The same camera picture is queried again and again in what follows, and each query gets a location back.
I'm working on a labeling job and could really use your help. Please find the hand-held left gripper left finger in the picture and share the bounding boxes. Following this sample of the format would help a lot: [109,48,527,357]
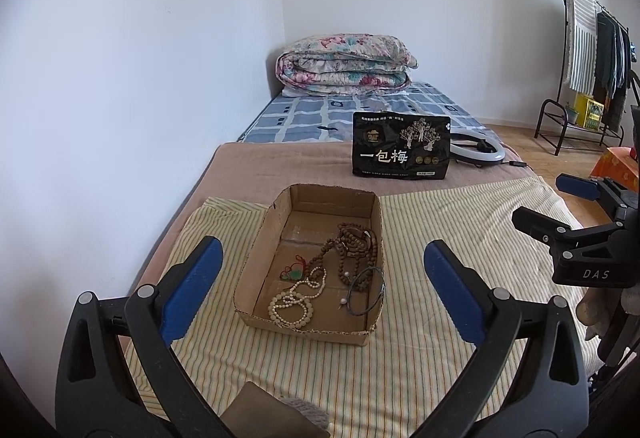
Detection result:
[55,236,224,438]

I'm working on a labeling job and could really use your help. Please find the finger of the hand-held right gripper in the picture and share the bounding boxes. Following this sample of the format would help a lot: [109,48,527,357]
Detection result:
[511,206,640,261]
[556,173,640,221]

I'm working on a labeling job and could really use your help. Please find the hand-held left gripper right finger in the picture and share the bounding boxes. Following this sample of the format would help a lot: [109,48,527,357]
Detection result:
[423,240,592,438]

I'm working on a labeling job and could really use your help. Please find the blue bangle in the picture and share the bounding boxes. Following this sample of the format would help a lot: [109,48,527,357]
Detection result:
[348,266,387,317]

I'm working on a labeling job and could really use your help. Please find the white pearl necklace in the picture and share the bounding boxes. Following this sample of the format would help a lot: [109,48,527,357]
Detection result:
[269,266,327,332]

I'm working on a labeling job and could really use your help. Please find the green pendant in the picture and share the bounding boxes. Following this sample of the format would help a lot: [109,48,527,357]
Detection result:
[280,255,307,281]

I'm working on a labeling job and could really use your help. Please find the brown wooden bead necklace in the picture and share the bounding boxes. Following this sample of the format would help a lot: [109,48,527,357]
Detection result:
[305,224,379,287]

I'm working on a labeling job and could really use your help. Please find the cardboard box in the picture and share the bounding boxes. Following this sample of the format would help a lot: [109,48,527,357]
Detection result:
[234,184,385,349]

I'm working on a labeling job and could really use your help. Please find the person's right hand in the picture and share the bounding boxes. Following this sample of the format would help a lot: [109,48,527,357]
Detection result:
[574,287,622,345]

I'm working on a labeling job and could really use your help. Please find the orange patterned cloth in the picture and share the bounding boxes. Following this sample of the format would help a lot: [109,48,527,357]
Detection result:
[590,147,640,179]

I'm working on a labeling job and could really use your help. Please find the striped beige blanket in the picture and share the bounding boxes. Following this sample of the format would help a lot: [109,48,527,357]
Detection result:
[122,177,601,438]

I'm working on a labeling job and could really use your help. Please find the yellow crate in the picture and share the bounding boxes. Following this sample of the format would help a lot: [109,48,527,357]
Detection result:
[574,92,606,127]

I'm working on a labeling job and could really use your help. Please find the dark hanging clothes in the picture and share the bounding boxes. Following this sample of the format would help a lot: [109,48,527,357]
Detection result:
[594,12,634,129]

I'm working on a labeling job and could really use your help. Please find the brown blanket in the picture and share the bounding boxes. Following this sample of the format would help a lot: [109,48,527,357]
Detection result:
[127,142,549,299]

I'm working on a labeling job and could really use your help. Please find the dark olive cloth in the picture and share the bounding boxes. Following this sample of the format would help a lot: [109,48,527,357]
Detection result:
[220,380,301,438]

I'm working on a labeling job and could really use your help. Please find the striped hanging cloth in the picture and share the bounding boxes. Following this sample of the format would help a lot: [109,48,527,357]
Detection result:
[565,0,599,94]

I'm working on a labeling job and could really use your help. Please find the black snack bag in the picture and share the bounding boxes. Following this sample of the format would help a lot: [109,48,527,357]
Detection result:
[351,111,452,179]

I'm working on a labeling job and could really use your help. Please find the black metal clothes rack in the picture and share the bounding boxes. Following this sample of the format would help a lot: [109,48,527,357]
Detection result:
[534,0,640,157]

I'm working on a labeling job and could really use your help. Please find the grey knitted cloth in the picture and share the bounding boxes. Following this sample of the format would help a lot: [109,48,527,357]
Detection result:
[277,395,333,438]

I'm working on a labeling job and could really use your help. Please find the blue checkered bed sheet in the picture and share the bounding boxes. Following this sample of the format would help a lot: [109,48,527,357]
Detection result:
[237,80,494,143]

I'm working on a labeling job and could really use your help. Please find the folded floral quilt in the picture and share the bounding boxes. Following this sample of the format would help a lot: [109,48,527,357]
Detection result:
[275,34,419,97]

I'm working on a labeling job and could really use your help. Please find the white ring light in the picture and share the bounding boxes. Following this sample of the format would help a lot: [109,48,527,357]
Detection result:
[449,133,507,167]

